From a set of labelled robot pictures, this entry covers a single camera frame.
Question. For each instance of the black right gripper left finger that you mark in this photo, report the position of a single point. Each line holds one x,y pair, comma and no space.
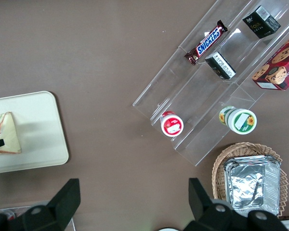
62,207

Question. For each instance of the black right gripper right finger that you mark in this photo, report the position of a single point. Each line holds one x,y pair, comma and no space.
204,209

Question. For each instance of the triangular sandwich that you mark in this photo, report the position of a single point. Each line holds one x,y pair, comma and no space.
9,130

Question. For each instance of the light tan wicker basket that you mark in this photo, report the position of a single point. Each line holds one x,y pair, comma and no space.
218,168

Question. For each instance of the cream plastic serving tray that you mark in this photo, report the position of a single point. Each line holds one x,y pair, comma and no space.
38,125

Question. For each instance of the stack of foil trays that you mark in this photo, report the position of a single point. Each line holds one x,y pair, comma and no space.
248,187

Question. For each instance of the red soda bottle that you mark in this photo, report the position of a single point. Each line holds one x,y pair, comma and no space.
10,215

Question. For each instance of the red lidded cup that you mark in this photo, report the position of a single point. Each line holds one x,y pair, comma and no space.
172,124

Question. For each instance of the green lidded cup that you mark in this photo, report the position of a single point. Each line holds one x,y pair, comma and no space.
242,120

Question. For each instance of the clear acrylic step shelf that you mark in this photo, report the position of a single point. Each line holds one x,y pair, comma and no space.
207,96

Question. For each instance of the small black carton box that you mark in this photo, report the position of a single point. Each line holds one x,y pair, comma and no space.
261,22
220,65

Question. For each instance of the red tartan cookie box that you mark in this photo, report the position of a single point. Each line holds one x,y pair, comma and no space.
279,69

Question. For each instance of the Snickers chocolate bar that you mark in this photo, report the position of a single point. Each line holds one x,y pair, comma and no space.
207,42

